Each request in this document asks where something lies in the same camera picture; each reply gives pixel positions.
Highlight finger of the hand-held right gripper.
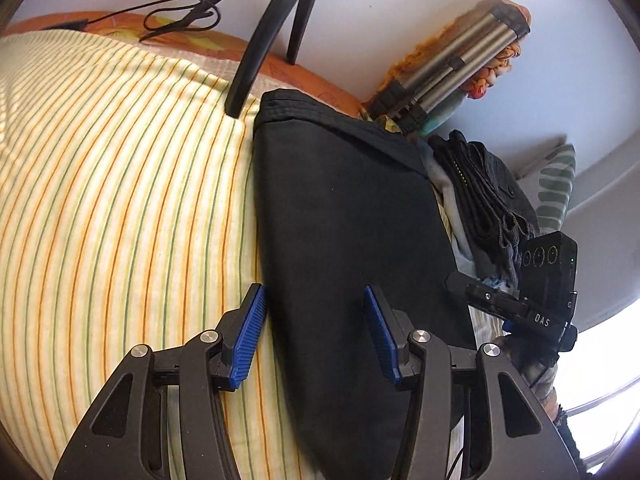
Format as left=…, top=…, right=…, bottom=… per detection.
left=446, top=272, right=532, bottom=322

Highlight person's right forearm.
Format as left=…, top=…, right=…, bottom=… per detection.
left=510, top=337, right=583, bottom=466

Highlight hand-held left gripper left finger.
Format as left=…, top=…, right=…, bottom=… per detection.
left=52, top=282, right=269, bottom=480

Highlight metal window railing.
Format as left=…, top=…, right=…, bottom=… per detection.
left=560, top=382, right=640, bottom=467

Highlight striped bed sheet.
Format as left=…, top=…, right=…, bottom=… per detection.
left=0, top=30, right=503, bottom=480

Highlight black power cable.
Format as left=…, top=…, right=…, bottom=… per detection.
left=37, top=0, right=267, bottom=44

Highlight folded grey jeans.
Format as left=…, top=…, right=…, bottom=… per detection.
left=427, top=130, right=542, bottom=262

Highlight folded tripod with orange cloth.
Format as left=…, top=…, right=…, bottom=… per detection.
left=375, top=0, right=534, bottom=134

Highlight black pants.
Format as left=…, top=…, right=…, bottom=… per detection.
left=252, top=88, right=477, bottom=480

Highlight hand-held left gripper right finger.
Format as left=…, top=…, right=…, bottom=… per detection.
left=363, top=284, right=583, bottom=480

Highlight green patterned pillow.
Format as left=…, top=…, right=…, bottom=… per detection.
left=517, top=142, right=579, bottom=234

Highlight black tripod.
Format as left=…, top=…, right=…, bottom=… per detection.
left=225, top=0, right=332, bottom=117

